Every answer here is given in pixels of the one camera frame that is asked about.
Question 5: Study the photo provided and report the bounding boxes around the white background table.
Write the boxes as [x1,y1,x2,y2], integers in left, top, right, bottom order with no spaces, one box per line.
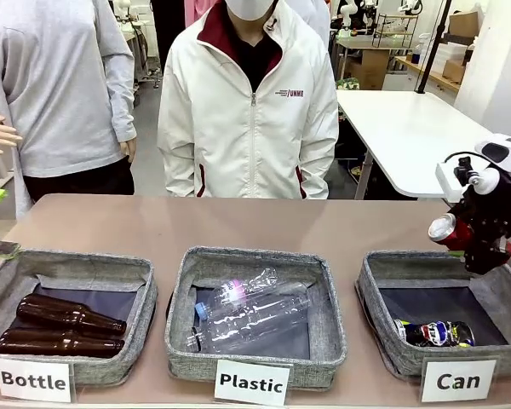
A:
[336,89,495,200]

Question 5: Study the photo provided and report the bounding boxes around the brown glass bottle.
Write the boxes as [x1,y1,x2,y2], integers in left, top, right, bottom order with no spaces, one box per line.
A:
[15,293,128,337]
[0,326,125,359]

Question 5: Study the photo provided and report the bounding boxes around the grey fabric bottle basket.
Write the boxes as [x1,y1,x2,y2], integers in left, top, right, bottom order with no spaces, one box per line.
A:
[0,249,158,387]

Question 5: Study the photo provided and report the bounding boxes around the grey fabric can basket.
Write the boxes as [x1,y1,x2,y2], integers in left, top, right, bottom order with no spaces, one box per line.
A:
[355,250,511,378]

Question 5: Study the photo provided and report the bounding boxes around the clear ribbed plastic bottle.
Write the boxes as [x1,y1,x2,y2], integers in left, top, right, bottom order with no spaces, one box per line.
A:
[186,313,310,354]

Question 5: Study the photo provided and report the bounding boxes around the person in grey hoodie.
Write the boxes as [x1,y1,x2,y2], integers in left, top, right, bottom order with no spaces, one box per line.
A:
[0,0,137,218]

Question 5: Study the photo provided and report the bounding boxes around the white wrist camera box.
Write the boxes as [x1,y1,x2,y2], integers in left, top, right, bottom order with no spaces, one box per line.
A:
[434,156,474,201]

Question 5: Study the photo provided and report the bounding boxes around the clear blue-cap plastic bottle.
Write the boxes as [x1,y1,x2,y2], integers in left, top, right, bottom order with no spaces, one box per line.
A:
[194,281,312,329]

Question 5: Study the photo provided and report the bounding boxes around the white Bottle label card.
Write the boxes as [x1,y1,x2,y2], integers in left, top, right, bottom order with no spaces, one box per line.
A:
[0,356,74,404]

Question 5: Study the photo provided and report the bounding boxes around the crushed pink-label plastic bottle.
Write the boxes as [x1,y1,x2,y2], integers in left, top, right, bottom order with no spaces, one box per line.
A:
[212,267,278,308]

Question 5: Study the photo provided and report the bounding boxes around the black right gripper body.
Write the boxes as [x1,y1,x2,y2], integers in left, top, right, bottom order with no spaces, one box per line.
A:
[445,172,511,240]

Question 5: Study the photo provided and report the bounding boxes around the crushed dark can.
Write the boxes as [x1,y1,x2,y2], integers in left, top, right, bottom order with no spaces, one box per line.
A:
[393,319,476,349]

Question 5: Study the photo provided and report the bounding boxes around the person in white jacket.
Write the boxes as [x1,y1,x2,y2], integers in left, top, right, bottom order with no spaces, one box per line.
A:
[156,0,340,200]

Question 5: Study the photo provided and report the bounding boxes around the white face mask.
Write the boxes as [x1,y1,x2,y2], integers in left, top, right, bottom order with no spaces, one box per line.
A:
[225,0,280,21]

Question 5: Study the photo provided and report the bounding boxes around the large cardboard box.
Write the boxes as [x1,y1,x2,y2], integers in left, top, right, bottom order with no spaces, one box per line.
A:
[344,49,395,90]

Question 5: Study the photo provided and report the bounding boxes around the white Plastic label card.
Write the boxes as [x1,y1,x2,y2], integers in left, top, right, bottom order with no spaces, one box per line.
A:
[214,359,291,406]

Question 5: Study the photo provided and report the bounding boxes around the black wire rack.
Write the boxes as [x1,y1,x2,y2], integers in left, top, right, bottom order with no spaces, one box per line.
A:
[372,12,418,48]

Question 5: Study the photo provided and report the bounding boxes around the black stand pole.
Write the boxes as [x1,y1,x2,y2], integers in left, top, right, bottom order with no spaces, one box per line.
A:
[415,0,452,95]

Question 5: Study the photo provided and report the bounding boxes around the wooden shelf bench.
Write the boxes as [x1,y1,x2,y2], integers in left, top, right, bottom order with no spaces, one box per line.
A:
[393,55,461,93]

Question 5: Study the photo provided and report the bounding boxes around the small cardboard box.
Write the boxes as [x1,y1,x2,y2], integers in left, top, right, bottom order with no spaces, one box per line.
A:
[449,10,480,37]

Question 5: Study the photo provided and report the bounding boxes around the red soda can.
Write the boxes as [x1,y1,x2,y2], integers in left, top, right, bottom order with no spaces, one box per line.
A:
[428,212,511,260]

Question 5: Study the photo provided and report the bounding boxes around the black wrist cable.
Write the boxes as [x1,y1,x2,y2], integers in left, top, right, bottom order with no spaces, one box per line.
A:
[445,151,491,165]

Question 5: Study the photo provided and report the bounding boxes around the grey fabric plastic basket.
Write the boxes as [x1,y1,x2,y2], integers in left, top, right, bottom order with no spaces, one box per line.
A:
[164,245,348,391]

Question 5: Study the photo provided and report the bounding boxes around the white Can label card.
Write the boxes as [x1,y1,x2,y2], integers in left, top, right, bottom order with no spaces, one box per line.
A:
[420,359,498,404]

